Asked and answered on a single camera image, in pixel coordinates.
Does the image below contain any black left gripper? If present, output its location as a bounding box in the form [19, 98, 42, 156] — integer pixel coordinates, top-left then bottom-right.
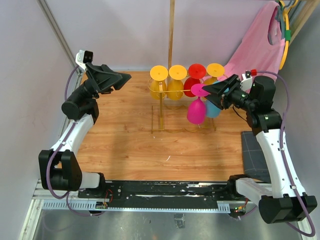
[73, 62, 132, 102]

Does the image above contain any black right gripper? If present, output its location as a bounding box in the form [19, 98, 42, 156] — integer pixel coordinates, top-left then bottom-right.
[202, 74, 256, 112]

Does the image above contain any blue plastic wine glass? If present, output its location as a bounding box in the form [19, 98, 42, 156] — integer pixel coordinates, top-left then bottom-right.
[205, 79, 230, 119]

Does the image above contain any yellow plastic wine glass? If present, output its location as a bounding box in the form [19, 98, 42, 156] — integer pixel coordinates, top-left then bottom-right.
[203, 63, 225, 85]

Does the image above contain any magenta plastic wine glass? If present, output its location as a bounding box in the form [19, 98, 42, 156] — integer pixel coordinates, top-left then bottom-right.
[186, 83, 209, 125]

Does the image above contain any red plastic wine glass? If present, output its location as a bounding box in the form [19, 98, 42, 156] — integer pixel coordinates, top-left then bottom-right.
[183, 63, 207, 98]

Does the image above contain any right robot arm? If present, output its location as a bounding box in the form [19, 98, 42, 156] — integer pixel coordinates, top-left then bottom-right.
[202, 74, 318, 224]

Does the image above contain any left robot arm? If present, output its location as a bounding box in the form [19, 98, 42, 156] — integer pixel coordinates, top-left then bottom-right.
[38, 63, 132, 200]

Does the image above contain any hanging yellow wine glass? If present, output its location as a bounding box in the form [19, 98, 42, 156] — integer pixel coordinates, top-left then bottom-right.
[150, 65, 169, 100]

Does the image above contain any pink cloth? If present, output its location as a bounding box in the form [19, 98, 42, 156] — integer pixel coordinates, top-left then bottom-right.
[217, 0, 285, 81]

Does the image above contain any dark grey mat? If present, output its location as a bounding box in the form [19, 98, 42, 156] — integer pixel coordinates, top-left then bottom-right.
[240, 131, 271, 184]

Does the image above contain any wooden pole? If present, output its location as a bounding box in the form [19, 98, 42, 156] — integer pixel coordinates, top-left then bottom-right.
[167, 0, 176, 68]

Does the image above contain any yellow hanger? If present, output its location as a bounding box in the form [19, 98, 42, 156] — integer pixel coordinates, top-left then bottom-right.
[278, 0, 299, 70]

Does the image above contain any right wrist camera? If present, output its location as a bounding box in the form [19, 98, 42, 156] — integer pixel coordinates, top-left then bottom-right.
[240, 69, 257, 93]

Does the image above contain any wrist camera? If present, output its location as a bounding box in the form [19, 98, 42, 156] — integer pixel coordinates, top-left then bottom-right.
[75, 50, 94, 71]
[240, 69, 257, 93]

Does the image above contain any gold wire glass rack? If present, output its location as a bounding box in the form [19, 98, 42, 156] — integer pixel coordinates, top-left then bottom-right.
[147, 78, 217, 134]

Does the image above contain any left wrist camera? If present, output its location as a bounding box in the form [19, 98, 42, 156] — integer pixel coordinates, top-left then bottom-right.
[75, 50, 94, 71]

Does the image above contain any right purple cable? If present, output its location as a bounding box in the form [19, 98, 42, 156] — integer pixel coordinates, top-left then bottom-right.
[234, 69, 316, 238]

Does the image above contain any purple cable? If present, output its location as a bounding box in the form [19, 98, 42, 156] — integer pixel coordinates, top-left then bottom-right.
[234, 69, 316, 238]
[46, 66, 111, 217]

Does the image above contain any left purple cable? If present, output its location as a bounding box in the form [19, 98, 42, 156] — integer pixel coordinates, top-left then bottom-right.
[46, 66, 111, 217]

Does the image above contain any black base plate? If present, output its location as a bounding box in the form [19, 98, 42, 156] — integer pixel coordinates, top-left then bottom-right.
[77, 180, 247, 211]

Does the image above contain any wooden rack frame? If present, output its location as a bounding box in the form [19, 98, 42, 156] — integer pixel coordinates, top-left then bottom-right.
[289, 0, 320, 46]

